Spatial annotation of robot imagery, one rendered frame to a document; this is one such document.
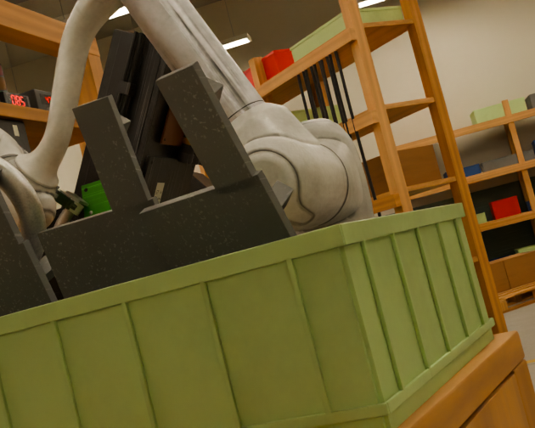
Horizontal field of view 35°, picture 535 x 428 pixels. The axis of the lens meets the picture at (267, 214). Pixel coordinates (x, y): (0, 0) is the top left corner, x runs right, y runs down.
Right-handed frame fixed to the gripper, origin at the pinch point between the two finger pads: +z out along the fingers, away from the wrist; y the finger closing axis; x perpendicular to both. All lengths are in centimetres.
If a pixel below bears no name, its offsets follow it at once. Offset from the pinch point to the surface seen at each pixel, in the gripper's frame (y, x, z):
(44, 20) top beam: 76, -42, 28
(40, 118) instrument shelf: 31.7, -13.6, 7.1
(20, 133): 27.5, -7.0, 0.4
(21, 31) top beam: 68, -33, 16
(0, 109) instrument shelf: 28.2, -9.0, -10.1
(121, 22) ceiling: 650, -206, 669
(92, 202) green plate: -3.0, -3.7, 4.1
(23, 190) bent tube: -71, -2, -96
